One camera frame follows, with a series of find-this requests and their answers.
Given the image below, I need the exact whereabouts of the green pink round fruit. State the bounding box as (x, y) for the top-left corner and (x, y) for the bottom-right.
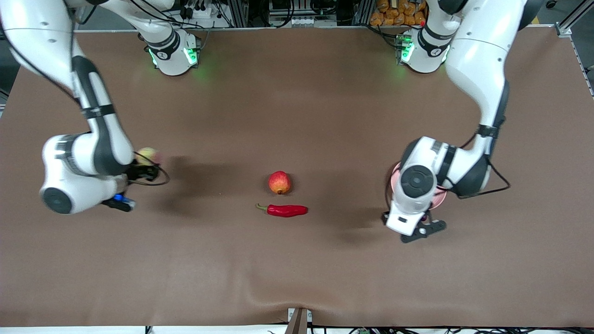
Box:
(136, 147), (161, 166)

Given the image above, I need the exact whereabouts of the red yellow pomegranate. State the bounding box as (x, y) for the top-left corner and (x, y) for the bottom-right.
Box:
(269, 171), (292, 195)

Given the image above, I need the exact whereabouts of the pink plate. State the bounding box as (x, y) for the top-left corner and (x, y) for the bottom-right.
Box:
(390, 161), (448, 210)

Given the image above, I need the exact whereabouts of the red chili pepper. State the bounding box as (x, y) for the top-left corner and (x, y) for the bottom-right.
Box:
(256, 203), (309, 218)

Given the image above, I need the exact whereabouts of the brown table mat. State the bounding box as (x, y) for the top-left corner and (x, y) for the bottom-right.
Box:
(0, 26), (594, 328)

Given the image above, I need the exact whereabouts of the white power strip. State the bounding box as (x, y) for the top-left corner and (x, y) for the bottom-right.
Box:
(183, 2), (215, 20)

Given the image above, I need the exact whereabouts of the orange toy bread pile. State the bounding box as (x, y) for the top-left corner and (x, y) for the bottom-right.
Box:
(370, 0), (427, 26)

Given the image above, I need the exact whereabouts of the grey electronics box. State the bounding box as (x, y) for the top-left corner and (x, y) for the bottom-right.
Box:
(268, 0), (337, 27)

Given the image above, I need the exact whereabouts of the grey metal table bracket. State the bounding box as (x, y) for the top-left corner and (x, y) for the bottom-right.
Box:
(287, 308), (312, 334)

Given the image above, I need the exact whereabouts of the silver aluminium frame post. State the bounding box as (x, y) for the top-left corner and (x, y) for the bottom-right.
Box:
(227, 0), (249, 27)
(353, 0), (374, 26)

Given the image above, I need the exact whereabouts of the silver table edge rail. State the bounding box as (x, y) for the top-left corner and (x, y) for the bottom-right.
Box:
(568, 35), (594, 99)

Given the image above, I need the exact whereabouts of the silver aluminium frame rail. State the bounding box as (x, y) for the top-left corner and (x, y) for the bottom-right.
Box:
(555, 0), (594, 38)

